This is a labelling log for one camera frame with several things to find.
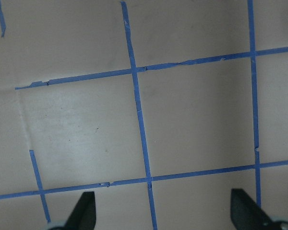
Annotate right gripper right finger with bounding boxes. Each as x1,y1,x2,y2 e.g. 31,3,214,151
230,188,273,230

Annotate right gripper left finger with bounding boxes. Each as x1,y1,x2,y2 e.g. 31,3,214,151
63,191,96,230

